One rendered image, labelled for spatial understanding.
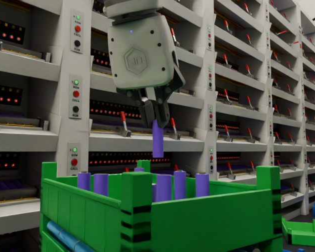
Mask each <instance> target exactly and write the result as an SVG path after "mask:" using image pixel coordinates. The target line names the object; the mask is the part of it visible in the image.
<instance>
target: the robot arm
mask: <svg viewBox="0 0 315 252"><path fill-rule="evenodd" d="M103 1H104V5H105V7H104V8H103V13H104V15H105V16H107V18H108V19H114V18H115V21H113V22H111V23H112V26H108V27H107V38H108V51H109V59H110V66H111V71H112V76H113V81H114V84H115V86H116V92H117V93H119V94H122V95H125V96H128V97H129V98H130V99H131V100H133V101H134V103H135V105H136V106H138V107H139V111H140V116H141V120H142V122H143V124H144V128H145V129H149V128H150V127H151V126H152V125H153V120H155V115H156V120H157V125H158V127H159V128H160V129H161V128H164V127H165V126H166V125H167V124H168V123H169V120H170V113H169V108H168V102H167V100H168V99H169V97H170V96H171V94H172V93H173V92H174V91H175V90H177V89H179V88H181V87H182V86H184V85H185V84H186V81H185V79H184V77H183V76H182V74H181V72H180V70H179V63H178V58H177V53H176V49H175V45H174V41H173V37H172V34H171V31H170V28H169V25H168V23H167V20H166V17H165V16H164V15H161V13H160V12H159V13H156V11H157V10H160V9H162V8H163V7H162V1H161V0H103ZM171 80H173V83H171V84H170V85H167V84H168V83H169V82H170V81H171ZM148 87H154V93H155V98H156V105H155V106H154V110H155V115H154V110H153V105H152V102H151V101H149V99H148V95H147V90H146V88H148Z"/></svg>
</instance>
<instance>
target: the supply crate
mask: <svg viewBox="0 0 315 252"><path fill-rule="evenodd" d="M137 167H141V168H144V172H143V171H133V172H123V173H121V174H109V175H108V196H104V195H101V194H98V193H94V175H90V191H88V190H84V189H81V188H78V176H59V177H57V162H42V164H41V190H40V212H41V213H42V214H44V215H45V216H46V217H48V218H49V219H51V220H52V221H53V222H55V223H56V224H57V225H59V226H60V227H62V228H63V229H64V230H66V231H67V232H68V233H70V234H71V235H73V236H74V237H75V238H77V239H78V240H79V241H81V242H82V243H84V244H85V245H86V246H88V247H89V248H90V249H92V250H93V251H95V252H228V251H231V250H235V249H239V248H242V247H246V246H249V245H253V244H256V243H260V242H263V241H267V240H271V239H274V238H278V237H281V236H283V233H282V206H281V183H280V167H279V166H267V165H265V166H257V167H256V185H254V184H245V183H236V182H227V181H218V180H209V196H202V197H196V178H191V177H186V198H185V199H177V200H174V175H172V176H171V200H169V201H160V202H152V183H153V184H157V175H160V174H156V173H150V160H137Z"/></svg>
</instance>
